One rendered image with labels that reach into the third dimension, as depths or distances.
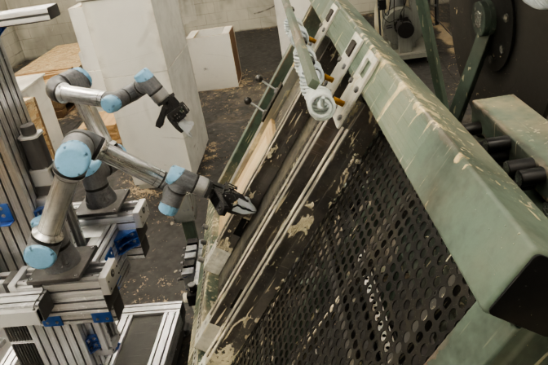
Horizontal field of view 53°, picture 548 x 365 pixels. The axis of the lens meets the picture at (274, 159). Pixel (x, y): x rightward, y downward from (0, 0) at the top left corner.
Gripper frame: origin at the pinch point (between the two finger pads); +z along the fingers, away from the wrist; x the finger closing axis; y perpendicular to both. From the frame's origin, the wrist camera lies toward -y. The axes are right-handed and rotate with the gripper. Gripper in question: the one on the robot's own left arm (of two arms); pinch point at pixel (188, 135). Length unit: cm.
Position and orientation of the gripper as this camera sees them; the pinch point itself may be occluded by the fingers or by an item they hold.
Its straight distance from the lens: 253.8
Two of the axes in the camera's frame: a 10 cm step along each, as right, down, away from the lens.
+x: 0.8, -4.6, 8.9
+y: 8.0, -5.0, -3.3
